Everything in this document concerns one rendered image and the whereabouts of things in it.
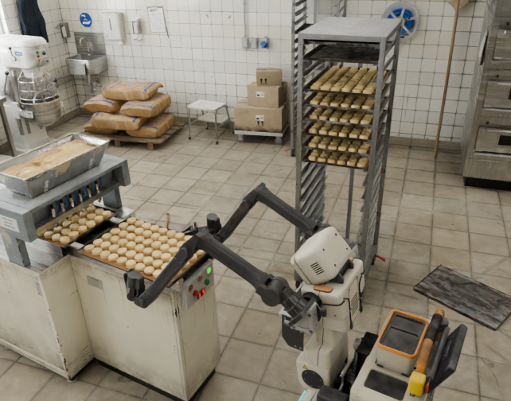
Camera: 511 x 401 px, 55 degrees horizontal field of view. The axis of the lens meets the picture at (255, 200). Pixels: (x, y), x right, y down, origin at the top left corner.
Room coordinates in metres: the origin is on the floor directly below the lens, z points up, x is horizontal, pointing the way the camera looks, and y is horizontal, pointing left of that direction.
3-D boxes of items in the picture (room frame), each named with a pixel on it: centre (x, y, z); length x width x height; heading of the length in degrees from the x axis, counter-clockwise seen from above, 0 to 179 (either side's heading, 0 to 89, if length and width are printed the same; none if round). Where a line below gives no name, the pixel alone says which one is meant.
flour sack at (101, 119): (5.97, 1.67, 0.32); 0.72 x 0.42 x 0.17; 75
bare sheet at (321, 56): (3.03, -0.61, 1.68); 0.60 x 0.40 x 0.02; 157
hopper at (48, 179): (2.39, 1.06, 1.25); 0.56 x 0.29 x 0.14; 150
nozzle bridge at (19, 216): (2.39, 1.06, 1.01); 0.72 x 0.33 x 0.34; 150
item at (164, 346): (2.14, 0.62, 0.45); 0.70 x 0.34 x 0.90; 60
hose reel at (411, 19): (5.58, -1.61, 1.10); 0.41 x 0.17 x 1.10; 70
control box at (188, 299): (1.96, 0.30, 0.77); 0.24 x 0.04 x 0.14; 150
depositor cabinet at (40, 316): (2.62, 1.47, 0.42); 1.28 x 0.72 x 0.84; 60
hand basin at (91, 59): (6.84, 2.20, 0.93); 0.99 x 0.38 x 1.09; 70
